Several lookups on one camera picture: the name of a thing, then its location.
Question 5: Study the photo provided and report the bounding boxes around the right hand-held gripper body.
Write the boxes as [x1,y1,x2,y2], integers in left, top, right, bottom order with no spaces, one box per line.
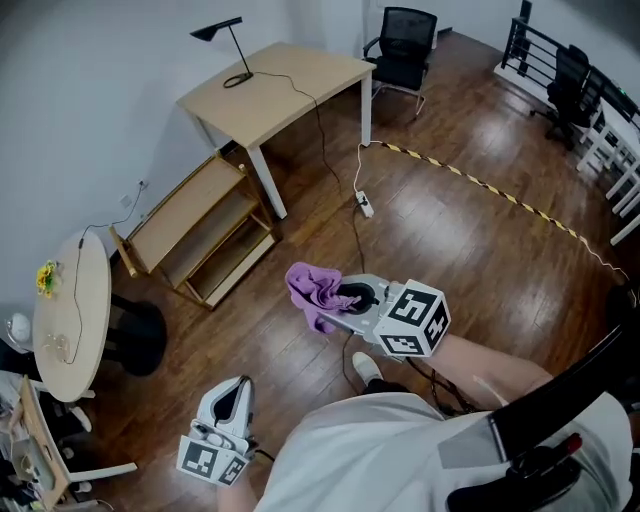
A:
[372,279,451,362]

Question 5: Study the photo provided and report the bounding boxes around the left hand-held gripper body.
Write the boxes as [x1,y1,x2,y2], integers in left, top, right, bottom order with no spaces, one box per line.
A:
[175,423,259,487]

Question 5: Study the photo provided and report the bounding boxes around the purple cloth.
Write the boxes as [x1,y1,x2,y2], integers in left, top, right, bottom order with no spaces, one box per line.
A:
[284,261,354,334]

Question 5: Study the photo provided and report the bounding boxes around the wooden low shelf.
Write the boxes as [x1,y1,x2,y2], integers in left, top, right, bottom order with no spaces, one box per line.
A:
[108,152,278,312]

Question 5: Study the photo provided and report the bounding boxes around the person's right forearm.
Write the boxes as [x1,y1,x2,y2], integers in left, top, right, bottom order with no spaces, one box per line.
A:
[424,332,554,416]

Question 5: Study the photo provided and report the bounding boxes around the person's left forearm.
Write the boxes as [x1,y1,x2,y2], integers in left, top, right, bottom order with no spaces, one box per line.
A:
[215,479,262,512]

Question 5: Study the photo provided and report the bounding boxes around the person's white shoe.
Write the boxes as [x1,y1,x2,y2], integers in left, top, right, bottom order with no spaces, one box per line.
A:
[352,351,384,389]

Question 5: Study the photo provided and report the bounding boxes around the person's black trousers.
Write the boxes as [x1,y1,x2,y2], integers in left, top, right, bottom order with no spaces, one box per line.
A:
[363,378,407,397]

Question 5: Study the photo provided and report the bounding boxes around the person's white shirt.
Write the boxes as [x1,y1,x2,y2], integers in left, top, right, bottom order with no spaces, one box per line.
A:
[254,392,634,512]

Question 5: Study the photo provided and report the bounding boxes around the yellow black striped floor tape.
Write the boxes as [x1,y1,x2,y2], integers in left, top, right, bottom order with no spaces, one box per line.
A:
[379,141,632,282]

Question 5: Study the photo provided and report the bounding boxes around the round beige table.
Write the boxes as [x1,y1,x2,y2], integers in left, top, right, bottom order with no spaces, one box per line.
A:
[31,228,113,404]

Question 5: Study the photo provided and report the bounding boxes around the clear glass dish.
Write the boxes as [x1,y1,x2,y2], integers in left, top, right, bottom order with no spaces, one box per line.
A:
[43,332,75,365]

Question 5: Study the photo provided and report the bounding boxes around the white globe with gold stand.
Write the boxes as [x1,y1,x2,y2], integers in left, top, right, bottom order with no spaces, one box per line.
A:
[3,312,33,354]

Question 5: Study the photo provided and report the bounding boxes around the yellow flower bunch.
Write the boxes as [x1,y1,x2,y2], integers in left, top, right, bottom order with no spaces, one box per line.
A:
[35,258,67,300]

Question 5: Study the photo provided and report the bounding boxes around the rectangular beige desk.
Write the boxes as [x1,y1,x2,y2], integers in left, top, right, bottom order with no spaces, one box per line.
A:
[176,41,377,220]

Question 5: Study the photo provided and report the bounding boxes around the black mesh office chair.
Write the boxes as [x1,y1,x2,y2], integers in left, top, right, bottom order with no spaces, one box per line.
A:
[361,5,440,115]
[528,43,607,151]

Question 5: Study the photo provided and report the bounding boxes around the white metal desk frames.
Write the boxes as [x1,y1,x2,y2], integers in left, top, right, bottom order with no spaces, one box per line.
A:
[576,97,640,247]

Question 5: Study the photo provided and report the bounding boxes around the black desk lamp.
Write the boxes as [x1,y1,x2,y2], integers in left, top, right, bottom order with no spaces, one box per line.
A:
[189,17,256,91]

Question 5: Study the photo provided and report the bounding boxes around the black metal railing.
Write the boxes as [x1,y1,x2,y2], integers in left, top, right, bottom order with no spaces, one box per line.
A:
[501,0,640,132]

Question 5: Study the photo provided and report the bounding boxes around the black floor power cable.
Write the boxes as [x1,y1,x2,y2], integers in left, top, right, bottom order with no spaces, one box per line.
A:
[349,202,369,279]

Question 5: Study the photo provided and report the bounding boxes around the white power strip cable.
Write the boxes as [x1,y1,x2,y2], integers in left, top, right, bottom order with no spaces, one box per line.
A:
[354,141,384,194]

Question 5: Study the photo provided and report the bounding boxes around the black desk lamp cable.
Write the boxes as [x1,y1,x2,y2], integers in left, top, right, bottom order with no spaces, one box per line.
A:
[252,72,346,197]

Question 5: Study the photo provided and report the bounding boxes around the wooden desk with white frame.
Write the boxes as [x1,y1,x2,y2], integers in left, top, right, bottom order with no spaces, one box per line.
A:
[17,374,139,509]

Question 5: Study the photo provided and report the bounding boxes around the black shoulder strap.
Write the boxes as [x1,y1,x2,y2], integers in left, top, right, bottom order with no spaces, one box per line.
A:
[446,284,640,512]

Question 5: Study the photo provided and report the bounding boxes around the thin black table cable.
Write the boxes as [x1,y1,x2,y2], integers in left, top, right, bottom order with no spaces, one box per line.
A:
[66,187,147,365]

